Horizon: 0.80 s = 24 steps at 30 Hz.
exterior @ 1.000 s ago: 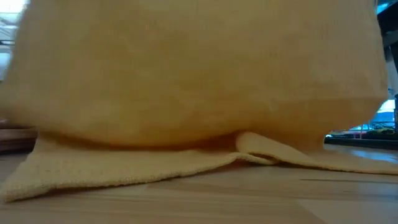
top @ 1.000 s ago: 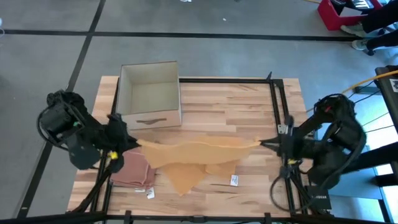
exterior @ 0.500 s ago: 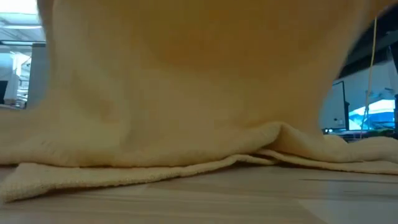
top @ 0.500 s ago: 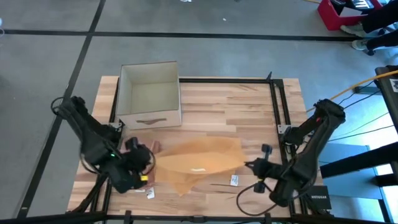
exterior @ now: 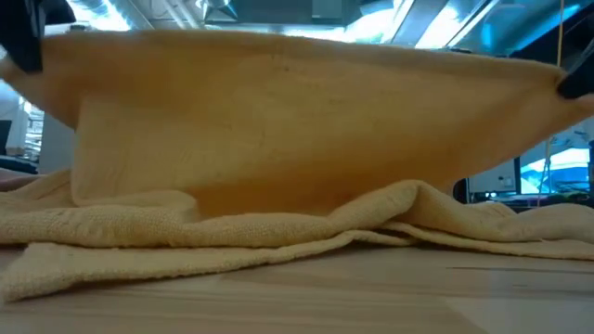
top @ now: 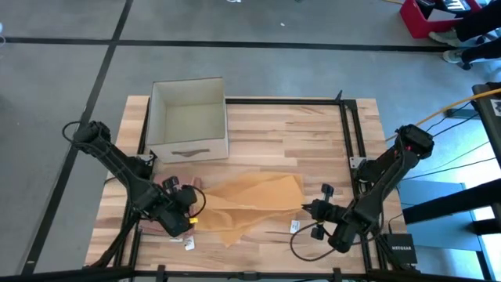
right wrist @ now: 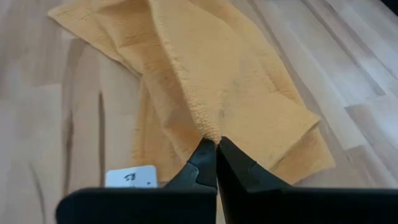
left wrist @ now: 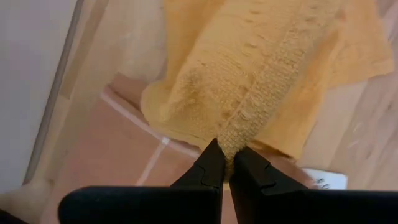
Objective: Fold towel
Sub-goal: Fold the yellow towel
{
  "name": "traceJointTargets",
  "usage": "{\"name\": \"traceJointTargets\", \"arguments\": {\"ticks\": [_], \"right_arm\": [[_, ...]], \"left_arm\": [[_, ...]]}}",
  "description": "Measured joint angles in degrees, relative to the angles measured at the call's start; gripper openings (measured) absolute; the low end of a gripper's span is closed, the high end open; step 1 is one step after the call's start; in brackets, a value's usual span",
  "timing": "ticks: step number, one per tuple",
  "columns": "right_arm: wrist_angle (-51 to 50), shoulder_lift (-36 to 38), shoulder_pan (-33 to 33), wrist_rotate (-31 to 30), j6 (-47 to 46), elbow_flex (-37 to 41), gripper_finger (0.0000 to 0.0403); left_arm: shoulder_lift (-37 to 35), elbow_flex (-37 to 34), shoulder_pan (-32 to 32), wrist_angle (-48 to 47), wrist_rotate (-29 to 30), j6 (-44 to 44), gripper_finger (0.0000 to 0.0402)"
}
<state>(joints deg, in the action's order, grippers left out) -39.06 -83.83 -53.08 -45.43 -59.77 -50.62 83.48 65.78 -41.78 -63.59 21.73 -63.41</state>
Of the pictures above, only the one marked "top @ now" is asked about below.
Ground black metal beam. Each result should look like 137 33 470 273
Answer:
402 178 501 226

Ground grey power strip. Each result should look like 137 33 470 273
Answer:
445 108 479 119

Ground black floor cable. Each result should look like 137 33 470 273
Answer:
416 156 498 178
416 140 492 175
430 113 481 139

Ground red plastic bin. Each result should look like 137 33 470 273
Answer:
398 0 485 39

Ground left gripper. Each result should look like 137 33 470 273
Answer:
156 176 199 238

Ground black table frame rails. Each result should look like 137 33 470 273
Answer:
84 90 392 275

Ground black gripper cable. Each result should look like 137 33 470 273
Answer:
290 221 337 262
190 185 207 219

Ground person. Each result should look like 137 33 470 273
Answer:
428 0 501 71

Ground black keyboard device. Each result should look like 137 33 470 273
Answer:
414 0 474 13

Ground yellow towel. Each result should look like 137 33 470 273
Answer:
193 171 306 248

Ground black Netgear switch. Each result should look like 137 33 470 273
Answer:
385 233 418 266

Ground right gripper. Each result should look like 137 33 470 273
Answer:
301 183 349 240

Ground black rig crossbar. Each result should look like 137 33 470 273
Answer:
0 266 501 282

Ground blue-grey panel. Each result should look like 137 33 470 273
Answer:
398 179 486 251

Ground black desk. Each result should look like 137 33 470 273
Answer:
471 81 501 165

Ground yellow cable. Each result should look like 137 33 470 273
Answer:
385 88 501 142

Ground beige fabric storage box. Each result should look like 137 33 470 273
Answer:
145 77 230 165

